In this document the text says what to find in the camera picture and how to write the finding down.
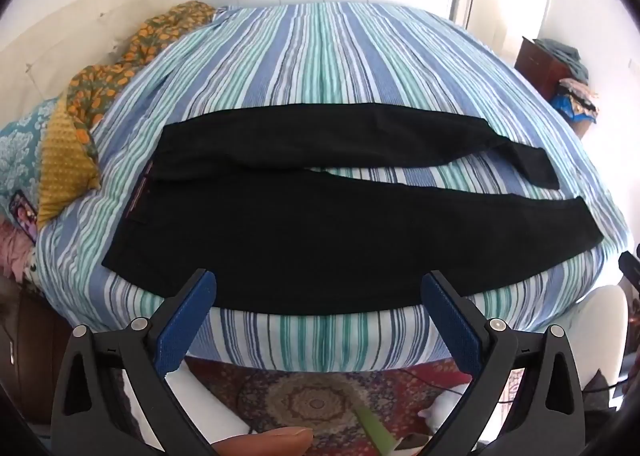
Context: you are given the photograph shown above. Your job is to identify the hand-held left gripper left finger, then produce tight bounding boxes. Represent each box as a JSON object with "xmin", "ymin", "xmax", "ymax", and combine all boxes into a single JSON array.
[{"xmin": 50, "ymin": 267, "xmax": 221, "ymax": 456}]

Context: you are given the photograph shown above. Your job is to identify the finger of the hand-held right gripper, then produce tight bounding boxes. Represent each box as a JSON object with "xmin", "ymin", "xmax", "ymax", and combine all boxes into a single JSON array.
[{"xmin": 618, "ymin": 243, "xmax": 640, "ymax": 289}]

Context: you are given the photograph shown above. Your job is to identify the dark printed card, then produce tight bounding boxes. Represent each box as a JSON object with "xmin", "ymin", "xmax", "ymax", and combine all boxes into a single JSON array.
[{"xmin": 9, "ymin": 190, "xmax": 38, "ymax": 242}]

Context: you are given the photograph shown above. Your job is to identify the black pants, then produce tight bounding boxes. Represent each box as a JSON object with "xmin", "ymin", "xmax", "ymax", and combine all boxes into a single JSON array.
[{"xmin": 101, "ymin": 104, "xmax": 603, "ymax": 316}]

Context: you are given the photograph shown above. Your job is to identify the pile of folded clothes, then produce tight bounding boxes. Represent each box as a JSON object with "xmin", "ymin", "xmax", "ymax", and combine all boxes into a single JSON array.
[{"xmin": 534, "ymin": 38, "xmax": 600, "ymax": 112}]

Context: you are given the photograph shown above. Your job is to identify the green strip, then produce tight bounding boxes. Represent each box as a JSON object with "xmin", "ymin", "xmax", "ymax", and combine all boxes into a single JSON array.
[{"xmin": 354, "ymin": 403, "xmax": 398, "ymax": 456}]

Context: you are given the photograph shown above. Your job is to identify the red patterned rug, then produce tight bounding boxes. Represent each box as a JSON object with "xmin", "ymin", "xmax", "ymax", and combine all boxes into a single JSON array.
[{"xmin": 185, "ymin": 356, "xmax": 521, "ymax": 456}]

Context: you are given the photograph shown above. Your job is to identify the pink cloth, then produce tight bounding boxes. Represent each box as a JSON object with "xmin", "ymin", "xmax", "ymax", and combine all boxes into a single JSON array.
[{"xmin": 0, "ymin": 219, "xmax": 38, "ymax": 282}]

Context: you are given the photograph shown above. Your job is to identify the orange floral cloth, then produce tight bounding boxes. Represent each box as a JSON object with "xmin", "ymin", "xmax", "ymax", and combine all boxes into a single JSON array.
[{"xmin": 66, "ymin": 0, "xmax": 217, "ymax": 129}]

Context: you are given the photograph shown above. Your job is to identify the brown wooden nightstand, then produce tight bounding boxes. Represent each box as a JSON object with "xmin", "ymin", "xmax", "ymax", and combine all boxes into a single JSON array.
[{"xmin": 0, "ymin": 276, "xmax": 71, "ymax": 424}]

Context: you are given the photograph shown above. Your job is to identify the cream padded headboard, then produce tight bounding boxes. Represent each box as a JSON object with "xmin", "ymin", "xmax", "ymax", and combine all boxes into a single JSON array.
[{"xmin": 0, "ymin": 0, "xmax": 183, "ymax": 129}]

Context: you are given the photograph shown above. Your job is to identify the striped bed blanket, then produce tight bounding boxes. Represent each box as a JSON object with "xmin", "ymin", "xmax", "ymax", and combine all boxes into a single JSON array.
[{"xmin": 34, "ymin": 1, "xmax": 632, "ymax": 377}]

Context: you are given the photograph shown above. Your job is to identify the yellow dotted pillow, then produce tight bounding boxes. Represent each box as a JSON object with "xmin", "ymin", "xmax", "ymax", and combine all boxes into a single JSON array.
[{"xmin": 37, "ymin": 96, "xmax": 101, "ymax": 226}]

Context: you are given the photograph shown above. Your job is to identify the brown wooden cabinet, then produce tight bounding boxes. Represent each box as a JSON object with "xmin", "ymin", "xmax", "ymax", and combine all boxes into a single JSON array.
[{"xmin": 515, "ymin": 36, "xmax": 571, "ymax": 104}]

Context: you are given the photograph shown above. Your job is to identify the blue bag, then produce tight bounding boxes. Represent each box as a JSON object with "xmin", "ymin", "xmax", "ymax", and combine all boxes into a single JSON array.
[{"xmin": 552, "ymin": 94, "xmax": 600, "ymax": 126}]

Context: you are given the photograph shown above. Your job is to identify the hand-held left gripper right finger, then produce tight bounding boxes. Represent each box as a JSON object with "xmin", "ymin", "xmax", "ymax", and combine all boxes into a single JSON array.
[{"xmin": 420, "ymin": 270, "xmax": 586, "ymax": 456}]

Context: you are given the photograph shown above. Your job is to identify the teal floral pillow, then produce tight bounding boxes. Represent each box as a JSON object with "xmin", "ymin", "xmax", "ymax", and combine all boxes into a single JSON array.
[{"xmin": 0, "ymin": 96, "xmax": 68, "ymax": 217}]

